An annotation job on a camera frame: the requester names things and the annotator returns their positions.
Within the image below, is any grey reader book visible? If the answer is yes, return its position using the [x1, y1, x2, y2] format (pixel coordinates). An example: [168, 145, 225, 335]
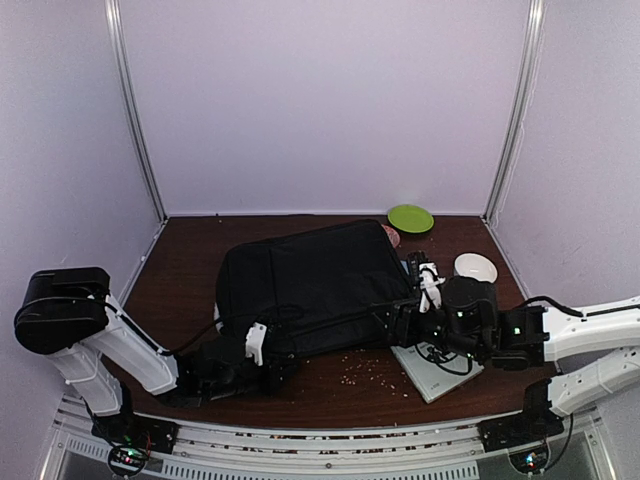
[391, 342, 484, 404]

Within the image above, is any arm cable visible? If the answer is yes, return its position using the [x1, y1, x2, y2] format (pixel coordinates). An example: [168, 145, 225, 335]
[154, 319, 251, 356]
[519, 295, 586, 317]

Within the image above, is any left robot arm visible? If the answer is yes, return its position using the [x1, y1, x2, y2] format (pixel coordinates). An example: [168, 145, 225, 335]
[14, 267, 297, 444]

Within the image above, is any left aluminium frame post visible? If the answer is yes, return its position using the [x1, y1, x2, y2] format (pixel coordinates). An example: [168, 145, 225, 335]
[104, 0, 168, 223]

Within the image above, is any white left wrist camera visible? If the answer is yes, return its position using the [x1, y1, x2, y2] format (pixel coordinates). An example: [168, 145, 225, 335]
[245, 322, 267, 367]

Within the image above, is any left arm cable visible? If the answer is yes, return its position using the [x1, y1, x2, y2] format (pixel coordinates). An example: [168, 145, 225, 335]
[154, 319, 251, 356]

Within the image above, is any red patterned bowl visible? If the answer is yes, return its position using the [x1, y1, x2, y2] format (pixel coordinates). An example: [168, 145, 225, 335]
[383, 225, 401, 248]

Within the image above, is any green plate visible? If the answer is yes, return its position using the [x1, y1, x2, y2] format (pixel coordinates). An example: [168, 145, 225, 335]
[387, 204, 435, 234]

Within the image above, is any aluminium frame post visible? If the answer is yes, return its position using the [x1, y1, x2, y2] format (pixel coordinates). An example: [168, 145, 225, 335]
[484, 0, 546, 226]
[104, 0, 168, 223]

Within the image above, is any white bowl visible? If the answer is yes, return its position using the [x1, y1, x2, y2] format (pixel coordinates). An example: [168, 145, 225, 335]
[453, 252, 498, 283]

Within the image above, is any black student backpack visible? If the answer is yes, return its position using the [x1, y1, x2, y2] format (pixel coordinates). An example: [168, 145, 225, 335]
[215, 220, 416, 358]

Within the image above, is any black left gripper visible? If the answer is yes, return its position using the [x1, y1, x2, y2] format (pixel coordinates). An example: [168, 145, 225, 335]
[203, 351, 300, 401]

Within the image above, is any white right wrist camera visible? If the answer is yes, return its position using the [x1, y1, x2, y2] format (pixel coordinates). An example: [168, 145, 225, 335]
[407, 251, 445, 313]

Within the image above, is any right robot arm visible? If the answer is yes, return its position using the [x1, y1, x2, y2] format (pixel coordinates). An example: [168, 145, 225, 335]
[382, 276, 639, 442]

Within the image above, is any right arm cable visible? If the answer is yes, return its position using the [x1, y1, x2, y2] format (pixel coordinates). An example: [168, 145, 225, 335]
[519, 295, 586, 317]

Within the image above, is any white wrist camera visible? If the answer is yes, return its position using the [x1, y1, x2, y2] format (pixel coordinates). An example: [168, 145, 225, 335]
[407, 251, 445, 313]
[245, 322, 267, 367]

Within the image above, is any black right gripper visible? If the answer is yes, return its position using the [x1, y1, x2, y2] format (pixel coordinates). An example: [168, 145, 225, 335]
[367, 298, 485, 364]

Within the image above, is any right aluminium frame post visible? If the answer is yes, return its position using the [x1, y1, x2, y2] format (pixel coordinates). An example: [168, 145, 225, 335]
[484, 0, 546, 226]

